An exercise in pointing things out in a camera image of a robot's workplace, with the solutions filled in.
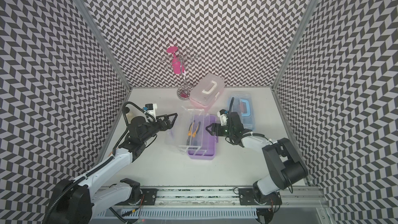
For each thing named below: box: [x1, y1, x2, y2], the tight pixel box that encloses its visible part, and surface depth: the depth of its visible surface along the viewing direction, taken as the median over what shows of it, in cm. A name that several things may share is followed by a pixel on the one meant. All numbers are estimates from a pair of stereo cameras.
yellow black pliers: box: [186, 119, 202, 144], surface depth 86 cm
